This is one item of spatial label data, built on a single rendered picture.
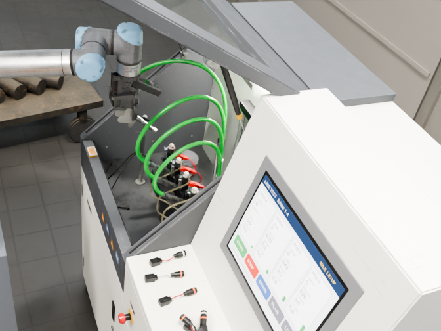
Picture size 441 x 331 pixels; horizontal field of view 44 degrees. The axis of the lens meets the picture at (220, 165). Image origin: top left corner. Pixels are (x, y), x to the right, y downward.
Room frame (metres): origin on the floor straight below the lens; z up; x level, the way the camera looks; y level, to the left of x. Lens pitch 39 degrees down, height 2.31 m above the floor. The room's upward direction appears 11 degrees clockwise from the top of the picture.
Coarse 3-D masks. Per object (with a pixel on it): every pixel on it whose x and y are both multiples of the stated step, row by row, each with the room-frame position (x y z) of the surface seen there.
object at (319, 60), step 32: (288, 32) 1.84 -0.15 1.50; (320, 32) 1.90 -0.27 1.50; (288, 64) 1.60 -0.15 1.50; (320, 64) 1.64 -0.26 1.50; (352, 64) 1.69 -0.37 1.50; (352, 96) 1.47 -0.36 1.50; (384, 96) 1.52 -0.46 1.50; (384, 128) 1.37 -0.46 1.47; (416, 128) 1.41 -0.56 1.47; (416, 160) 1.24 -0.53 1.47
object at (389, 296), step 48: (288, 96) 1.31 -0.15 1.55; (240, 144) 1.26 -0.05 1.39; (288, 144) 1.13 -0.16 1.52; (336, 144) 1.12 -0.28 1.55; (240, 192) 1.17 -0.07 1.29; (336, 192) 0.95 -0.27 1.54; (384, 192) 0.97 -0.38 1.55; (192, 240) 1.23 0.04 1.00; (336, 240) 0.87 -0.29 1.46; (384, 240) 0.81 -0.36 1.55; (432, 240) 0.84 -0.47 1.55; (240, 288) 0.99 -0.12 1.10; (384, 288) 0.74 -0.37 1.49; (432, 288) 0.71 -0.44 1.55
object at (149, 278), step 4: (176, 272) 1.08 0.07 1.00; (180, 272) 1.08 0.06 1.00; (144, 276) 1.05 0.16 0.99; (148, 276) 1.04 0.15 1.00; (152, 276) 1.05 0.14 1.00; (156, 276) 1.05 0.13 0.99; (164, 276) 1.07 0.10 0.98; (168, 276) 1.07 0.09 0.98; (172, 276) 1.07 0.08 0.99; (176, 276) 1.07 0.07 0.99; (180, 276) 1.08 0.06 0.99; (148, 280) 1.04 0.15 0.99; (152, 280) 1.04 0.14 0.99
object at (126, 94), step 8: (112, 72) 1.44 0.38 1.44; (112, 80) 1.43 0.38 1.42; (120, 80) 1.42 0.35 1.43; (128, 80) 1.42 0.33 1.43; (112, 88) 1.43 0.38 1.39; (120, 88) 1.43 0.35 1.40; (128, 88) 1.44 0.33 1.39; (136, 88) 1.46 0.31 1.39; (112, 96) 1.42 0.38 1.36; (120, 96) 1.41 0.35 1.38; (128, 96) 1.42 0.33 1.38; (136, 96) 1.44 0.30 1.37; (112, 104) 1.41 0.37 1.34; (120, 104) 1.41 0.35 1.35; (128, 104) 1.43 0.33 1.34
